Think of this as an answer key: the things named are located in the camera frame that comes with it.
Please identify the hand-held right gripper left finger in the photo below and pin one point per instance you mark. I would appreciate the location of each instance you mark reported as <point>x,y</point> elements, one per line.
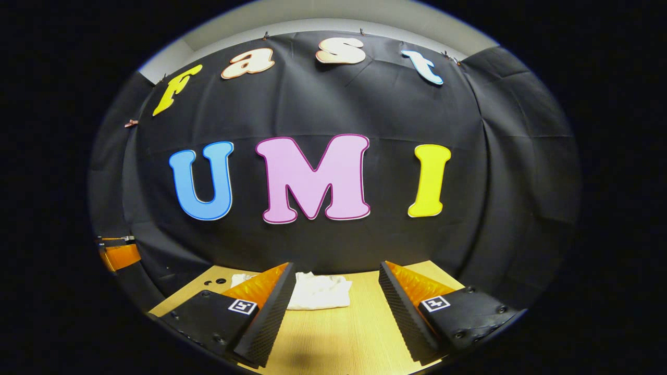
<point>271,320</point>

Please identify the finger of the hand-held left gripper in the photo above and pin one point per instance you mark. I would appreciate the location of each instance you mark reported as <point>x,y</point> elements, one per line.
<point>122,256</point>

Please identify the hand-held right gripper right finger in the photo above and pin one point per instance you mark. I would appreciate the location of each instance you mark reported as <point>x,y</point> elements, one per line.
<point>404,317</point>

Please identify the white sweatshirt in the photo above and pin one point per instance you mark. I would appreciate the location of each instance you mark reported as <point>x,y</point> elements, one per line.
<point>318,291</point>

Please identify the black backdrop cloth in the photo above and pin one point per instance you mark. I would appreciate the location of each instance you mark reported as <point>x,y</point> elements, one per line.
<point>312,104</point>

